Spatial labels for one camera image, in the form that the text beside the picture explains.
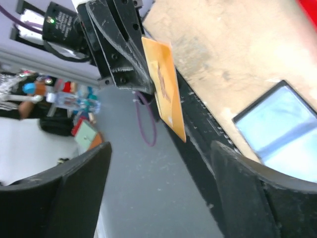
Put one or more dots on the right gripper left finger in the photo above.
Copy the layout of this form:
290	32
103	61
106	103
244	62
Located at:
61	202

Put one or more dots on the black leather card holder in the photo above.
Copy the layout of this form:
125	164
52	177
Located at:
281	129

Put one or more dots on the gold VIP card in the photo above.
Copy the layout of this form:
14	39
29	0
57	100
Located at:
162	71

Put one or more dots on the red plastic bin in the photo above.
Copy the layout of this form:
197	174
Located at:
309	7

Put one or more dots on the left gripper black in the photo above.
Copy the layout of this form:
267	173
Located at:
113	31

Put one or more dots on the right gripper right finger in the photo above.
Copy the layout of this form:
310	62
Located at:
259	202

